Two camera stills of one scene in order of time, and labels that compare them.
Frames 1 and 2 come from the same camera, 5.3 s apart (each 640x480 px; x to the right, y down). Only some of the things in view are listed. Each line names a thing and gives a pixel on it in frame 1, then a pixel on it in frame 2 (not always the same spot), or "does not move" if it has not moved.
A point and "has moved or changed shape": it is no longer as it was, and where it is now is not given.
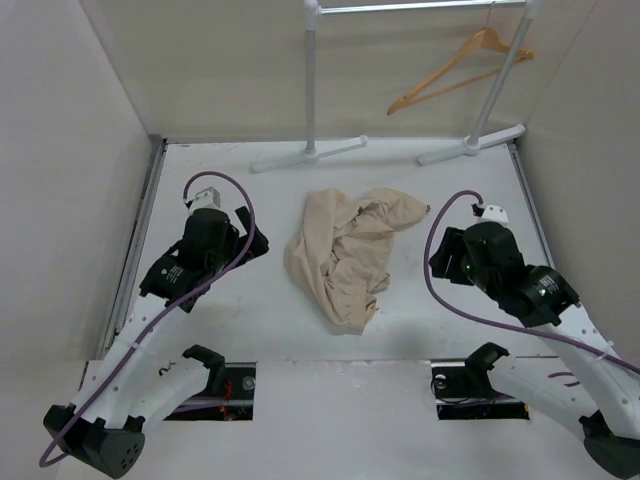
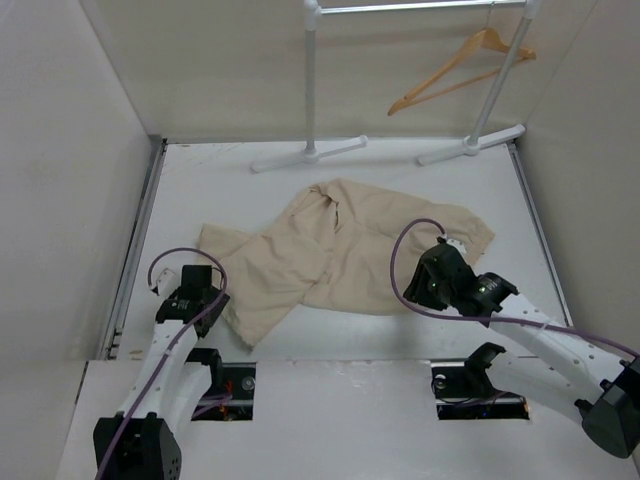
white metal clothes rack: [477, 143] does not move
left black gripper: [259, 246] -> [212, 295]
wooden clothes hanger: [486, 36] does not move
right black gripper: [454, 244] -> [416, 290]
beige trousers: [338, 259] has moved or changed shape
